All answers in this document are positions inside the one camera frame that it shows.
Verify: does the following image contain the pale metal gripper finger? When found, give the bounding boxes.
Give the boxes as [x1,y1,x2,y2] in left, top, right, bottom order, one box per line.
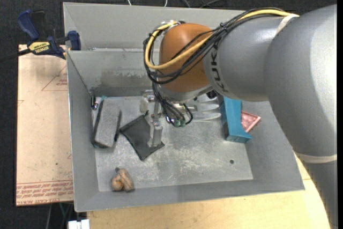
[148,120,164,147]
[139,94,155,114]

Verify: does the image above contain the black cloth pouch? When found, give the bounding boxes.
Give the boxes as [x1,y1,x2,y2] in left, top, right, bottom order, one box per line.
[119,114,166,161]

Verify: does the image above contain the grey sponge with black edge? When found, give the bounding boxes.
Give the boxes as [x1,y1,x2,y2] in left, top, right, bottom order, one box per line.
[92,95,123,149]

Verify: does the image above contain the grey metal bin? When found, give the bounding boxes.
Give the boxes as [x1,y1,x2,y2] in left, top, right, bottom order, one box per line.
[63,2,305,212]

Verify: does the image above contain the teal box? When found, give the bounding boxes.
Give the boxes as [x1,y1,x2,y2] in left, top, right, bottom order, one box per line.
[218,95,252,143]

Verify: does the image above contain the brown toy animal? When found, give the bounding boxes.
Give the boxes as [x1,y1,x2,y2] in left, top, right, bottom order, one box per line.
[110,167,136,193]

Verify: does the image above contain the pink square packet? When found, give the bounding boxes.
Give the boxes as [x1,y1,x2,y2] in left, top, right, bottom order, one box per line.
[240,110,262,133]

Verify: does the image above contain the brown cardboard board, red print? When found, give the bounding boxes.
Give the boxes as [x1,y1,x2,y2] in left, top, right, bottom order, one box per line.
[16,44,74,207]

